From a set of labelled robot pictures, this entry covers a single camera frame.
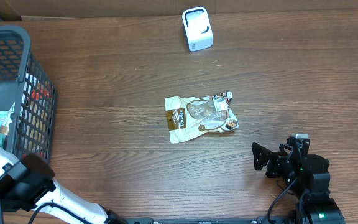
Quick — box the beige bread snack bag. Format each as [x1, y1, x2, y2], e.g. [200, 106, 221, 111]
[165, 91, 239, 144]

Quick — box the orange spaghetti pack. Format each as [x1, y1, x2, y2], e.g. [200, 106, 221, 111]
[18, 73, 54, 159]

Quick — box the white cream tube brown cap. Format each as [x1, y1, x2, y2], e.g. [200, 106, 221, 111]
[6, 103, 16, 127]

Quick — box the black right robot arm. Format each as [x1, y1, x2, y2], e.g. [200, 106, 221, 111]
[251, 133, 346, 223]

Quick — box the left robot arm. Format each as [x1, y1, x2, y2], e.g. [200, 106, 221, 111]
[0, 148, 126, 223]

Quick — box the white barcode scanner stand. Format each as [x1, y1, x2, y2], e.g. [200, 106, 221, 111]
[181, 7, 213, 52]

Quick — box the grey plastic mesh basket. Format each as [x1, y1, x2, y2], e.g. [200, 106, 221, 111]
[0, 25, 57, 162]

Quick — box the brown cardboard back panel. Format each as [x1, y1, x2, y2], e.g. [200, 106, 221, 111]
[0, 0, 358, 21]

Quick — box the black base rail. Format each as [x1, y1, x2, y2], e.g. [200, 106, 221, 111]
[116, 216, 298, 224]

